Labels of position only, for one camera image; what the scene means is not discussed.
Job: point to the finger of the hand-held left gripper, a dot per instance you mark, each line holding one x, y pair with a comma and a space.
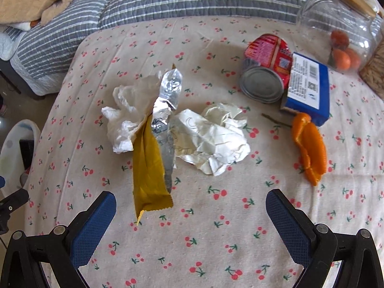
15, 201

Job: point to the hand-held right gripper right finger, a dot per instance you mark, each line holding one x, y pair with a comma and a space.
288, 231

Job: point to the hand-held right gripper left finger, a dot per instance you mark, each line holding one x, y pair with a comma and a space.
90, 234

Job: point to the white plastic bin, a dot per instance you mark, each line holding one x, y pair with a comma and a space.
9, 144

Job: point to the yellow foil wrapper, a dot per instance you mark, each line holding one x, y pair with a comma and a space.
148, 168

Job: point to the cherry print tablecloth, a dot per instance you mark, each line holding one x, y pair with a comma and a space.
210, 222

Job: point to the orange peel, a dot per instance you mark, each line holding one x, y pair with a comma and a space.
315, 150

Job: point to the small dark twig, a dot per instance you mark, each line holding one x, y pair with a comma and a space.
276, 120

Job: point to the white crumpled paper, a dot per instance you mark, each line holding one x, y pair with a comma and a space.
216, 144

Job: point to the white crumpled tissue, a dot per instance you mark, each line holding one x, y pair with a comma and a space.
126, 120

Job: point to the small blue cardboard box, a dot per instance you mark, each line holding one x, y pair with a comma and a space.
309, 87

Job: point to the red metal can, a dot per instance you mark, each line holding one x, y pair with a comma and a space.
264, 84

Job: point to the white quilted cloth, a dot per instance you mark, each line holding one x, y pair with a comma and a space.
10, 45

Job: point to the white folded cloth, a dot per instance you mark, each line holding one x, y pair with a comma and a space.
22, 25

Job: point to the clear jar of snack sticks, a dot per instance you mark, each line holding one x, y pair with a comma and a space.
375, 75

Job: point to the tangerine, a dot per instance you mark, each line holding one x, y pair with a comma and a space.
340, 38
355, 58
341, 60

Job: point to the beige plush blanket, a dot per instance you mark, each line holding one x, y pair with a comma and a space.
36, 0

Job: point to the glass jar with wooden lid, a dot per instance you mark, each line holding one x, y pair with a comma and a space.
318, 21

